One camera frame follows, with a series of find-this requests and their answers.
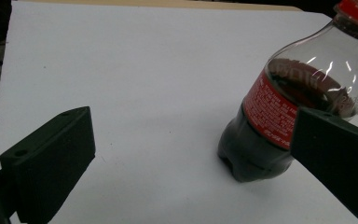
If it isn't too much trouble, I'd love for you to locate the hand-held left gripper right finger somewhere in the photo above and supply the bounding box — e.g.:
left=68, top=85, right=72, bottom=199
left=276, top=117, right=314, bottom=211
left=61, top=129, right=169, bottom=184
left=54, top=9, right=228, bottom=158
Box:
left=290, top=106, right=358, bottom=224

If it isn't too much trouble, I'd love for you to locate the cola bottle with red label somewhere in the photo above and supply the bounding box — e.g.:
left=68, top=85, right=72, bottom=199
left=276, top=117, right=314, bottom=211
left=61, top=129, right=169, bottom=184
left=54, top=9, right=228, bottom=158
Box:
left=216, top=12, right=358, bottom=184

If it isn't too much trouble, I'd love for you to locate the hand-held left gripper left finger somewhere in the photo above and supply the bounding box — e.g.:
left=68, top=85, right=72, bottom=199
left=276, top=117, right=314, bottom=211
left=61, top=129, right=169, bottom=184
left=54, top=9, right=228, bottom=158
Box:
left=0, top=105, right=96, bottom=224

